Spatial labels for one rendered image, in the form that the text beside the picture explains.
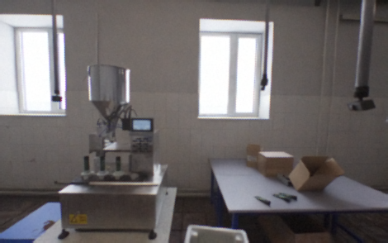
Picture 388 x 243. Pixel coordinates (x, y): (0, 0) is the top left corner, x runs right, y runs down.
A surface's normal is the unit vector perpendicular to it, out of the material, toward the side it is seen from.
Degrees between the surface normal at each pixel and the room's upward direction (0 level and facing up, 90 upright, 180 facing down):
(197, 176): 90
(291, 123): 90
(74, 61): 90
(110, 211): 90
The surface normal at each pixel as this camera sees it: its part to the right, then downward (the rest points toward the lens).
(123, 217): 0.03, 0.07
